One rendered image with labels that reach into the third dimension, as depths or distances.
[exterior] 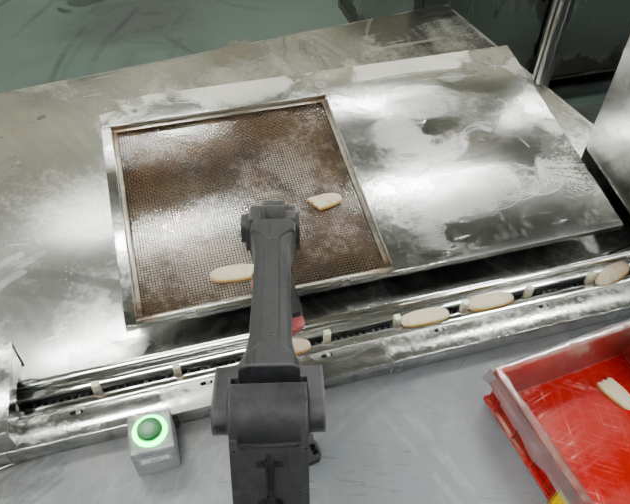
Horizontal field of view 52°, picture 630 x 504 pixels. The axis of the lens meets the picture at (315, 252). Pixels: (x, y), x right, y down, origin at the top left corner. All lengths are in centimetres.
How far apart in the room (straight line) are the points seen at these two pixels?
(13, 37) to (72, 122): 237
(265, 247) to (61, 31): 342
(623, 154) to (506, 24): 166
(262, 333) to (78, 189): 101
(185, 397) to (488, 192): 77
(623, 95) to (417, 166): 44
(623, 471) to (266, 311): 72
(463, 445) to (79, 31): 345
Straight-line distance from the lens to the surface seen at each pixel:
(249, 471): 64
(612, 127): 154
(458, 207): 141
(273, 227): 88
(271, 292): 75
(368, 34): 217
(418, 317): 125
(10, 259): 152
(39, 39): 412
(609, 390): 129
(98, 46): 395
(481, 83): 170
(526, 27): 316
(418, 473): 113
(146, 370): 121
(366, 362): 117
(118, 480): 115
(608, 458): 123
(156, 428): 108
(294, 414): 61
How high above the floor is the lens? 184
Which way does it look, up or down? 47 degrees down
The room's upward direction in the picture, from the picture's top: 1 degrees clockwise
